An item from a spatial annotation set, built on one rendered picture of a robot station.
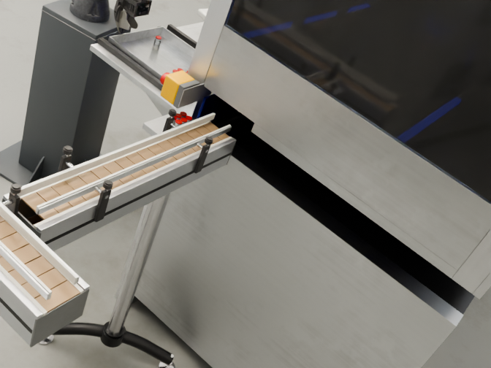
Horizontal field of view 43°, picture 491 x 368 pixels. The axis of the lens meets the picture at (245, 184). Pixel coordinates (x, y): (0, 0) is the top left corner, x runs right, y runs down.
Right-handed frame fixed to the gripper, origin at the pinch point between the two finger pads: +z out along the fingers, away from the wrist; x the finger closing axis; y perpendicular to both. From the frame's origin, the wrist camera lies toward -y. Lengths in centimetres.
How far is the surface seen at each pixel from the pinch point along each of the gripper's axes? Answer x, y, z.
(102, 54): -10.9, 4.8, 4.9
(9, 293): -95, 71, 0
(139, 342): -28, 64, 81
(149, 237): -33, 58, 31
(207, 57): -12.4, 43.6, -17.3
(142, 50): 4.1, 8.0, 4.5
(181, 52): 18.1, 14.0, 4.5
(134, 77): -10.8, 19.6, 4.7
